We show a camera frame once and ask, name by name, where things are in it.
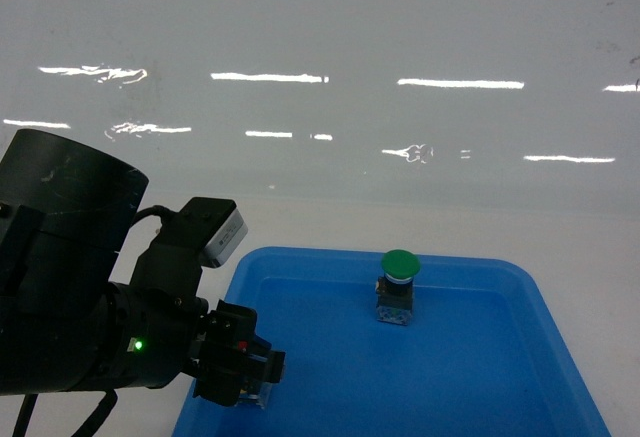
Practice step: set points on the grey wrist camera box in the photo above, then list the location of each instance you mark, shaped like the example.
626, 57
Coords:
215, 228

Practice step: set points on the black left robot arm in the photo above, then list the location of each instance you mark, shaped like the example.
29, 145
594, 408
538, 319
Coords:
98, 293

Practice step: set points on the blue plastic tray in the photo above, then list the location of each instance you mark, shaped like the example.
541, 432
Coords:
482, 355

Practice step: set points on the green mushroom push button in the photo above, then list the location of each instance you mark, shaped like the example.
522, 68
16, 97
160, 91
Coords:
394, 288

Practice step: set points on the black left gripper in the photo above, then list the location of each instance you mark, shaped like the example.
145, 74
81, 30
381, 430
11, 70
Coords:
217, 362

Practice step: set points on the red mushroom push button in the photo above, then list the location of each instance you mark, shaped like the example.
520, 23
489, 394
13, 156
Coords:
252, 392

